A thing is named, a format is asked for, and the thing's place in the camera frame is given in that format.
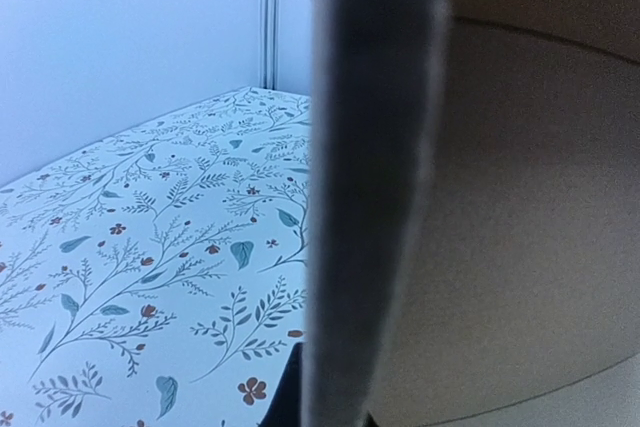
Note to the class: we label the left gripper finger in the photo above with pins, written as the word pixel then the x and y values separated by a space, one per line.
pixel 285 406

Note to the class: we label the brown cardboard box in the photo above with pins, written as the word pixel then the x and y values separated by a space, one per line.
pixel 474 216

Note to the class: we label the floral patterned table mat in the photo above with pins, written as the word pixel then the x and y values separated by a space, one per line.
pixel 157 277

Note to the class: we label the left aluminium frame post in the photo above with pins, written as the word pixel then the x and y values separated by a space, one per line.
pixel 269 33

